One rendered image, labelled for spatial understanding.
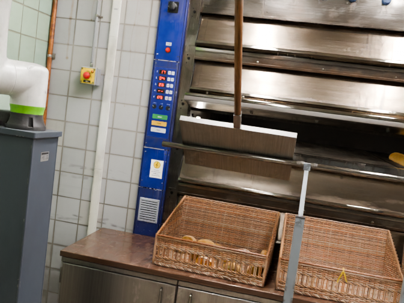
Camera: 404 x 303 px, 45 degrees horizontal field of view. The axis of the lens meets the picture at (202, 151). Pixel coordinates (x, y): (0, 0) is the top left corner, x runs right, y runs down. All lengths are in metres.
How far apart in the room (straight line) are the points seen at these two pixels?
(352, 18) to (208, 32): 0.78
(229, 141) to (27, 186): 0.96
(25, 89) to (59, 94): 1.18
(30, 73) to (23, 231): 0.58
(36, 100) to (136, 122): 1.07
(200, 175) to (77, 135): 0.79
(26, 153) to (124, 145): 1.12
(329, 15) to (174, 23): 0.85
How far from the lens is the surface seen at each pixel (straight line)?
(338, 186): 2.75
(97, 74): 2.92
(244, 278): 2.34
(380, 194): 2.78
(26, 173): 1.88
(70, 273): 2.55
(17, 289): 2.00
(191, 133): 2.35
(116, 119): 2.92
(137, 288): 2.44
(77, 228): 3.10
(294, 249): 2.18
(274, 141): 2.27
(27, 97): 1.90
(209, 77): 2.77
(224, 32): 2.79
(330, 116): 2.56
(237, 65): 1.95
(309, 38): 2.75
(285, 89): 2.71
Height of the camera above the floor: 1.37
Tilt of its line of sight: 5 degrees down
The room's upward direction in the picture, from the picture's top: 7 degrees clockwise
